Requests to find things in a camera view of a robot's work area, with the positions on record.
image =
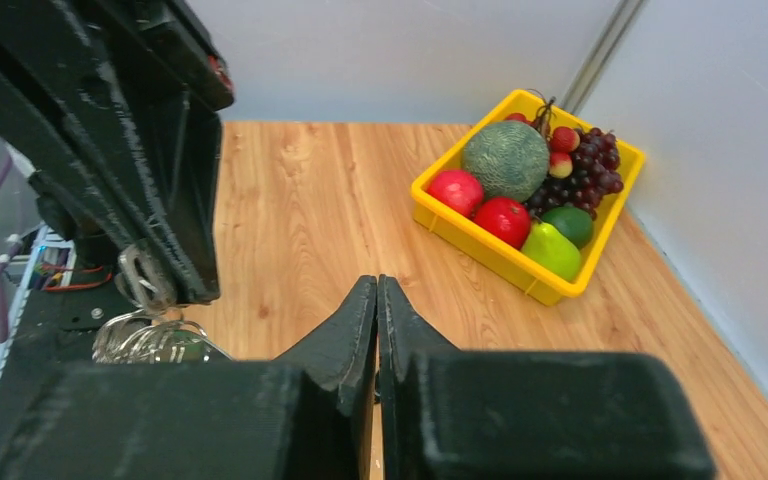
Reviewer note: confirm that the red-yellow peach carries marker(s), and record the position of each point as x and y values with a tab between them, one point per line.
560	165

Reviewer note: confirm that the silver keyring bunch with keys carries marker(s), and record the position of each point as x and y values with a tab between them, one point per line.
156	330

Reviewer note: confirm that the yellow-green pear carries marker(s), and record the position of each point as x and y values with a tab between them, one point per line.
548	248

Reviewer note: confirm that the green netted melon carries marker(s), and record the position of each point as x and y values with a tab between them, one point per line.
508	158

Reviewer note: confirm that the dark purple grape bunch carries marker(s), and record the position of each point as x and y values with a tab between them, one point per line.
595	175

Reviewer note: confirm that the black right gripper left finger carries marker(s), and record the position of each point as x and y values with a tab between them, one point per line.
303	415

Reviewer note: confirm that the left aluminium frame post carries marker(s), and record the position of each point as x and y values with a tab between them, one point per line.
606	46

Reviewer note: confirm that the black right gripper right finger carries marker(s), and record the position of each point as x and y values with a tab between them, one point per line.
449	413

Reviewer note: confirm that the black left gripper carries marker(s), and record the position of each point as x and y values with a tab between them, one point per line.
117	106

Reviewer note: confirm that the red apple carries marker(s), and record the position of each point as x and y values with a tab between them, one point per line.
457	189
506	219

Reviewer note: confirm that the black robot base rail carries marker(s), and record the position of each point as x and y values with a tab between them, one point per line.
48	329

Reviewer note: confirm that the dark green lime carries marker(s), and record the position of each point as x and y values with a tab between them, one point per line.
575	224

